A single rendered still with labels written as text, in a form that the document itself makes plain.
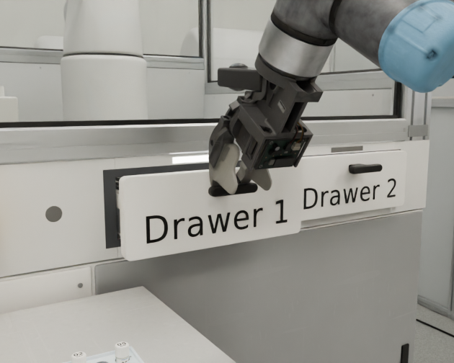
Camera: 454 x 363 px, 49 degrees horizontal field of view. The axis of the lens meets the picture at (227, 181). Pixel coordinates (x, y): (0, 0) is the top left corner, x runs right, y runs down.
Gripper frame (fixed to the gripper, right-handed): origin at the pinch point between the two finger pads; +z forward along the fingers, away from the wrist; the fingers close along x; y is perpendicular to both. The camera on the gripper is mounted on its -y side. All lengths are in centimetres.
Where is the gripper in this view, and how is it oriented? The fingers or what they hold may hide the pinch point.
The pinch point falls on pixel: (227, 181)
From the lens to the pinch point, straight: 69.7
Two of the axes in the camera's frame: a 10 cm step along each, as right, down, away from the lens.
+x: 8.6, -0.8, 5.1
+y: 4.2, 6.8, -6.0
